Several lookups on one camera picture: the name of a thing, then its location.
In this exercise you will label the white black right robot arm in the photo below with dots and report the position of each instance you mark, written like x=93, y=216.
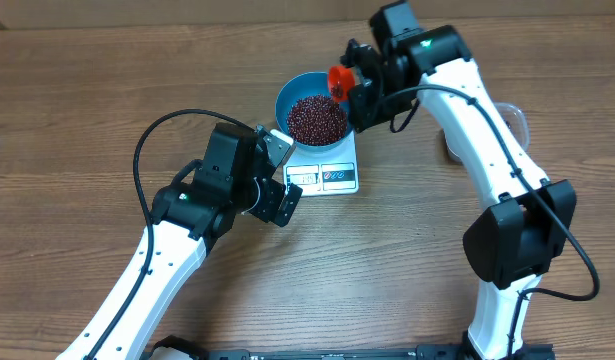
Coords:
x=525, y=216

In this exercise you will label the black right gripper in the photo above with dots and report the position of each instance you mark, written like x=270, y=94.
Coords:
x=368, y=113

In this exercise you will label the white digital kitchen scale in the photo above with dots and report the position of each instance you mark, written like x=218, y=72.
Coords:
x=324, y=170

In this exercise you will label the red beans in bowl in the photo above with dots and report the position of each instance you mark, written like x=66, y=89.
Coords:
x=317, y=121

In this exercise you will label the clear plastic bean container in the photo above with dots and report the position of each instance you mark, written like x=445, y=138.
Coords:
x=516, y=121

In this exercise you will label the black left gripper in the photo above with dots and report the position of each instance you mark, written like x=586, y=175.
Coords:
x=268, y=211

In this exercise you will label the red plastic scoop blue handle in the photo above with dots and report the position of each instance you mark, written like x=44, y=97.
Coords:
x=340, y=81

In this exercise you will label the teal plastic bowl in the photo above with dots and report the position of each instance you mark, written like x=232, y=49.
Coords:
x=301, y=86

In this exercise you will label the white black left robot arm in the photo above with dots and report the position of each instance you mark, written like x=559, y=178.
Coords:
x=235, y=176

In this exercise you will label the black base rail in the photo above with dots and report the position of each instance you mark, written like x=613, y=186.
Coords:
x=179, y=349

